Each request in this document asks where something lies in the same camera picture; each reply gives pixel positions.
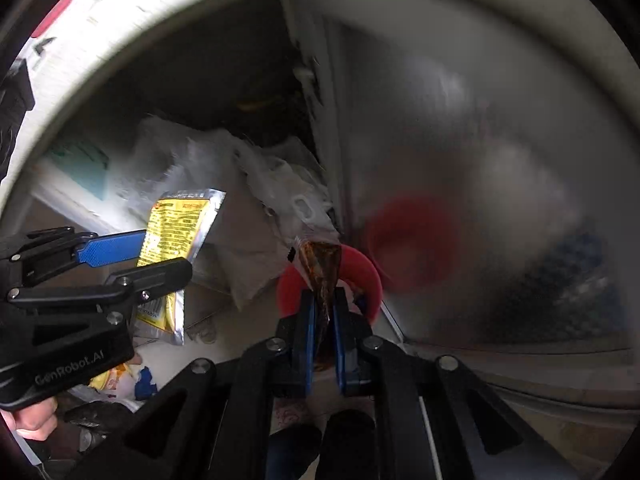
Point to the green cardboard box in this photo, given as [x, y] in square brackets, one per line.
[80, 170]

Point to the yellow foil packet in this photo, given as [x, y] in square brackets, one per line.
[180, 220]

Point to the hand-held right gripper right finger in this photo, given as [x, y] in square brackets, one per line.
[341, 350]

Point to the clear crumpled plastic bag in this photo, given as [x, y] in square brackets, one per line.
[285, 185]

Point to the silver textured cabinet door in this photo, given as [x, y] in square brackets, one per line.
[500, 160]

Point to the red plastic bucket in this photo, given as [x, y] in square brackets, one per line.
[365, 280]

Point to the brown sauce packet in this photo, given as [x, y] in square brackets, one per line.
[320, 265]

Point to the yellow blue snack bag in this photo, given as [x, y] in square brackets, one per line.
[120, 380]

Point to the person's left hand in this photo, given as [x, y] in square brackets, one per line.
[35, 417]

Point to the person's left leg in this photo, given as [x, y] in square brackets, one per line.
[295, 452]

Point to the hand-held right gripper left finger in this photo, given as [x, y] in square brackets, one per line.
[305, 350]

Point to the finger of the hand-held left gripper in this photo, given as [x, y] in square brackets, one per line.
[150, 277]
[110, 250]

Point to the white rice bag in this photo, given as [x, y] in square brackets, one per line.
[250, 260]

